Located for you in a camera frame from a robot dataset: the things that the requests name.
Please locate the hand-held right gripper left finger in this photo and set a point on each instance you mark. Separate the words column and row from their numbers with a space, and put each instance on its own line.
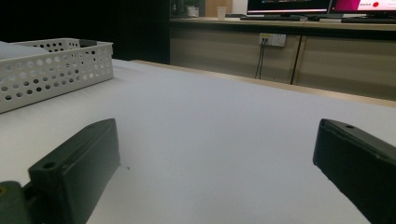
column 77, row 174

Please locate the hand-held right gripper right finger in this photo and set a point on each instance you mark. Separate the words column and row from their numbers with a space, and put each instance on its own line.
column 358, row 165

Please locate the white perforated plastic basket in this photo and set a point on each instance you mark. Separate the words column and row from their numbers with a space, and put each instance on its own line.
column 46, row 77

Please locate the light blue tank top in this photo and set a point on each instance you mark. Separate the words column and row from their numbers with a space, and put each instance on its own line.
column 15, row 51

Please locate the long wooden counter desk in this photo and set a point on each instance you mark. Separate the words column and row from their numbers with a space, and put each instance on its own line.
column 342, row 62

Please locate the white table mat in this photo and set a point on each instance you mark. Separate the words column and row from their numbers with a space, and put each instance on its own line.
column 202, row 124

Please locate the black keyboard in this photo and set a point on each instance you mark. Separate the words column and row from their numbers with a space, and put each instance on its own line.
column 367, row 20

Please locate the black computer mouse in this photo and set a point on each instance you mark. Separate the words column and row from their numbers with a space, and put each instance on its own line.
column 313, row 18

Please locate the monitor with pink screen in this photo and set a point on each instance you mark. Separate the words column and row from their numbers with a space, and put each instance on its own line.
column 361, row 4

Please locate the black computer monitor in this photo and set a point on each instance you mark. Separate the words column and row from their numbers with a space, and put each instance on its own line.
column 286, row 4

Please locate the white paper cup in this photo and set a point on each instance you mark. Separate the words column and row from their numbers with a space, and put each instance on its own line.
column 221, row 13

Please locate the white wall socket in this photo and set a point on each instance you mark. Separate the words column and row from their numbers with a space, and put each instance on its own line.
column 275, row 39

